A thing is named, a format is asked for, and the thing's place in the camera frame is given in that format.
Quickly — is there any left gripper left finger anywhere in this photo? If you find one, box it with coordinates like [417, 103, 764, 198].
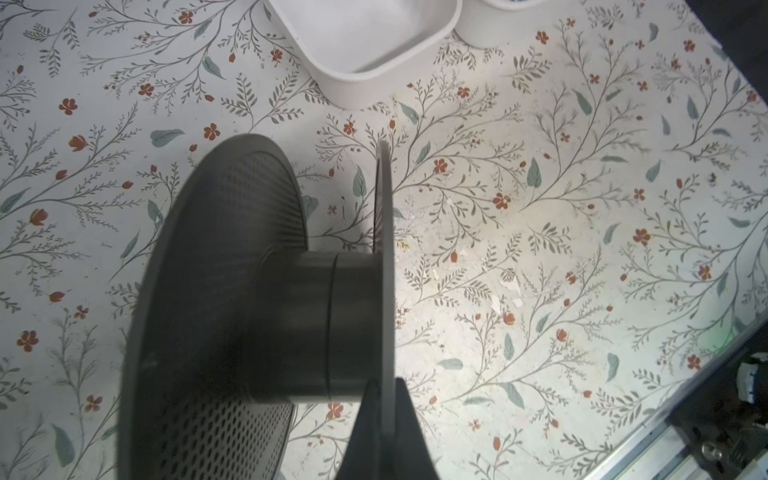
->
[335, 380, 381, 480]

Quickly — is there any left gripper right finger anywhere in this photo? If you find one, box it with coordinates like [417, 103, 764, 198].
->
[393, 378, 439, 480]

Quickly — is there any dark grey foam spool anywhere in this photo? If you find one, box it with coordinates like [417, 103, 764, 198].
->
[117, 134, 396, 479]

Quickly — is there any left white plastic bin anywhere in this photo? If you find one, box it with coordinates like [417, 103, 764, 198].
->
[266, 0, 462, 110]

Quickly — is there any white plastic bin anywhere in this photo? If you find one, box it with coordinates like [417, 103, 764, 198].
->
[266, 0, 462, 110]
[454, 0, 553, 49]

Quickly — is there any right white plastic bin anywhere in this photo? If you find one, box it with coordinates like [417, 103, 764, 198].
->
[454, 0, 553, 49]

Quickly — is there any aluminium front rail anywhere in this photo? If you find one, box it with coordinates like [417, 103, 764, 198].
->
[587, 328, 767, 479]

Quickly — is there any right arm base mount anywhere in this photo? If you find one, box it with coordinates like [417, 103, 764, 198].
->
[671, 351, 767, 479]

